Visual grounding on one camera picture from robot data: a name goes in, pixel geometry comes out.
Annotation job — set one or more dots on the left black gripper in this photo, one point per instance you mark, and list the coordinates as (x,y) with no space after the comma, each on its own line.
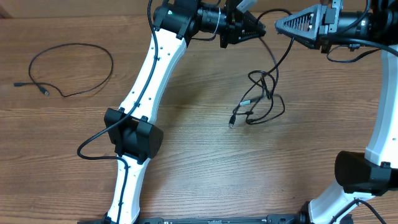
(236,25)

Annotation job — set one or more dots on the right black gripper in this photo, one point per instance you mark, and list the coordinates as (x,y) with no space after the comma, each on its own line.
(319,24)

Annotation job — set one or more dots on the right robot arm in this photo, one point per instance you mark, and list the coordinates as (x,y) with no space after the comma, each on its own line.
(359,176)

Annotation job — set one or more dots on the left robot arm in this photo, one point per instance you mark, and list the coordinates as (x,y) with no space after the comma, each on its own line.
(132,127)

